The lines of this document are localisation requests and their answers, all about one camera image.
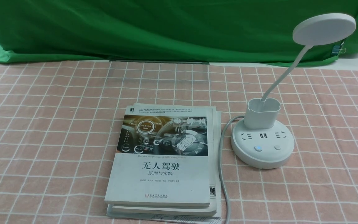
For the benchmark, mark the white self-driving textbook top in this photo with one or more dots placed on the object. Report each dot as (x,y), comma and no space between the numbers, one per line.
(163,161)

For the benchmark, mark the bottom book with circuit cover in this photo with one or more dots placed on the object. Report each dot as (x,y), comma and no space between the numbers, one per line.
(215,191)

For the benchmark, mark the white book beneath top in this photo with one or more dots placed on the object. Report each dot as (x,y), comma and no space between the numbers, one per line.
(213,205)

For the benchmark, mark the pink checkered tablecloth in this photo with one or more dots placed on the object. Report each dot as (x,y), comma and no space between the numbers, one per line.
(59,124)

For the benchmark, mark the blue binder clip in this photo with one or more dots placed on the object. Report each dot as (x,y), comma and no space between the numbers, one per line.
(338,49)

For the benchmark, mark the green backdrop cloth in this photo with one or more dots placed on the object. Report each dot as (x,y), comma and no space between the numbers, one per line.
(228,31)

